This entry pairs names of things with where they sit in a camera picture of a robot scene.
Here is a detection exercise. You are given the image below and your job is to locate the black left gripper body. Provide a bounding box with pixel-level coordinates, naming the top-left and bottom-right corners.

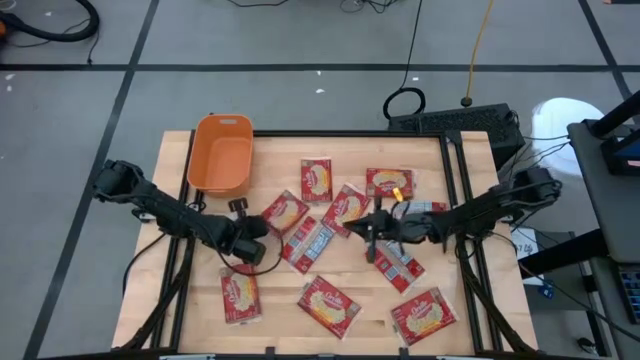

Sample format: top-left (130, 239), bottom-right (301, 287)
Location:
top-left (228, 198), bottom-right (267, 266)

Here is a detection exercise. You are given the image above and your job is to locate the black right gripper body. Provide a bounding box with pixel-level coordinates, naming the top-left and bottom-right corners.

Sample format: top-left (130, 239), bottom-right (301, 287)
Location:
top-left (367, 197), bottom-right (426, 264)

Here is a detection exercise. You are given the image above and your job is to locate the red Orville popcorn bag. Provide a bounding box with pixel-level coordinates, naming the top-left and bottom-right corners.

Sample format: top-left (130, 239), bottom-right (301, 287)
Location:
top-left (260, 188), bottom-right (311, 239)
top-left (299, 156), bottom-right (335, 205)
top-left (392, 199), bottom-right (451, 216)
top-left (295, 273), bottom-right (363, 342)
top-left (218, 262), bottom-right (265, 327)
top-left (364, 238), bottom-right (428, 296)
top-left (319, 182), bottom-right (372, 240)
top-left (364, 166), bottom-right (417, 201)
top-left (388, 285), bottom-right (460, 348)
top-left (279, 214), bottom-right (337, 276)

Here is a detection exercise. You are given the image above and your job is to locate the orange plastic basket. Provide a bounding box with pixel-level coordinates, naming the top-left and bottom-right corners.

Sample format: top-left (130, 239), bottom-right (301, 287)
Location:
top-left (186, 113), bottom-right (255, 199)

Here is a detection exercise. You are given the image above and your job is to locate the black computer tower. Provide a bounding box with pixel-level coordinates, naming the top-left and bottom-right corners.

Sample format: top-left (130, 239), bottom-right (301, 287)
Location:
top-left (387, 102), bottom-right (526, 171)

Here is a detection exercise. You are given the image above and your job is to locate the white paper sheet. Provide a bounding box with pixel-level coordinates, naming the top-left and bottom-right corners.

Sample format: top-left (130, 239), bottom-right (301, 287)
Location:
top-left (510, 227), bottom-right (545, 287)

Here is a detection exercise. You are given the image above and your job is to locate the black cart bar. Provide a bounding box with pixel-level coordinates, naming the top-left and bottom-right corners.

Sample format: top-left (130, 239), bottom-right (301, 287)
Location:
top-left (519, 228), bottom-right (609, 279)

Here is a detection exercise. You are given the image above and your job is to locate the grey cart top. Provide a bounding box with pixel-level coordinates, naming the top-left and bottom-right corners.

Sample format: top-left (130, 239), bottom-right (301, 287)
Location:
top-left (567, 119), bottom-right (640, 264)

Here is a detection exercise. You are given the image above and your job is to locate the black box device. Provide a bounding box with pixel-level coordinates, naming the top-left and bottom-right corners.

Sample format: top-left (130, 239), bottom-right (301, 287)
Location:
top-left (599, 127), bottom-right (640, 176)

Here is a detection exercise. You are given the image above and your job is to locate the dark keyboard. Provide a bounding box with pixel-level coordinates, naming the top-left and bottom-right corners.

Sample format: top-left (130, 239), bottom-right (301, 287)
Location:
top-left (618, 264), bottom-right (640, 325)

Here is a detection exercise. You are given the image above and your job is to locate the black pole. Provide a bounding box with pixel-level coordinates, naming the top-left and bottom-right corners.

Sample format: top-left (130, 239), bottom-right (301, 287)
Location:
top-left (587, 89), bottom-right (640, 139)

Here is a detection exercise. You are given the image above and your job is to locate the black aluminium table frame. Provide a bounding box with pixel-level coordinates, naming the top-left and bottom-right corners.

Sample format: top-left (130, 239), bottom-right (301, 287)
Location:
top-left (112, 128), bottom-right (540, 360)

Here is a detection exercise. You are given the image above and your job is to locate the yellow hanging cable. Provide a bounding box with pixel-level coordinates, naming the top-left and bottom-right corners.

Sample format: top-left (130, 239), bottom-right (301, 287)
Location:
top-left (463, 0), bottom-right (496, 109)

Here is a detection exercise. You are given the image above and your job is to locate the black hanging cable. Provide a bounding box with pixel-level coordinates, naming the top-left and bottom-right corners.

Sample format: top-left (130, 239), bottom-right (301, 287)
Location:
top-left (382, 0), bottom-right (427, 121)

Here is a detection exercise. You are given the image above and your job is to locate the black vacuum hose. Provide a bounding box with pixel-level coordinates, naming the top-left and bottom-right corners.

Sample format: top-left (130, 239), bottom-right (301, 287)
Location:
top-left (0, 0), bottom-right (101, 44)

